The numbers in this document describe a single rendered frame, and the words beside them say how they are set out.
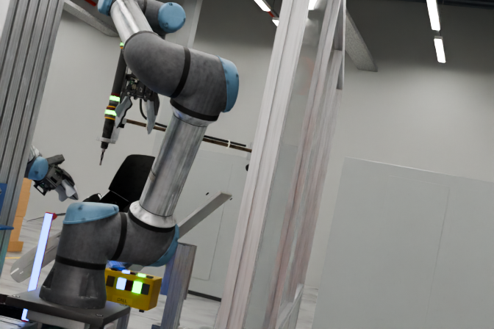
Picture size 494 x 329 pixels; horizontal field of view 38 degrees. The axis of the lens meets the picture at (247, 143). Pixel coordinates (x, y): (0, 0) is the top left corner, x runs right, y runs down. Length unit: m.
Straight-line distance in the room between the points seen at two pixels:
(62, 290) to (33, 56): 0.51
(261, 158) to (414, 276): 6.56
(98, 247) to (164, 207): 0.17
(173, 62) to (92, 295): 0.55
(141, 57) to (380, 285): 6.34
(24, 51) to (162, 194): 0.44
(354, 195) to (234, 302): 6.63
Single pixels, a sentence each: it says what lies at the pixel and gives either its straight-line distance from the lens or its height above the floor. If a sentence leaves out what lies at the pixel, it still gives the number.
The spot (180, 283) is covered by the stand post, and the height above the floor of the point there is 1.02.
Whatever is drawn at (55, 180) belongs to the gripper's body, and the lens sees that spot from 2.51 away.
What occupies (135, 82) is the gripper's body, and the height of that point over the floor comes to 1.60.
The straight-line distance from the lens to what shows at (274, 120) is 1.16.
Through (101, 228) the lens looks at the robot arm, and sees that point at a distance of 1.67.
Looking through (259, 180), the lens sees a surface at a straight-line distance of 1.16.
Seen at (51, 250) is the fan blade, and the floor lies 1.04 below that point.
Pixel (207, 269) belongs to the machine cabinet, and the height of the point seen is 0.37.
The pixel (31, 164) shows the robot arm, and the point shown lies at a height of 1.32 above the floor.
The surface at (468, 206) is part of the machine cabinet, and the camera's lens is 7.66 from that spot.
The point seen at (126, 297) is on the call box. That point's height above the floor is 1.01.
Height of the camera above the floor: 1.34
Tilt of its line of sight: 5 degrees up
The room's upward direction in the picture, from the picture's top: 12 degrees clockwise
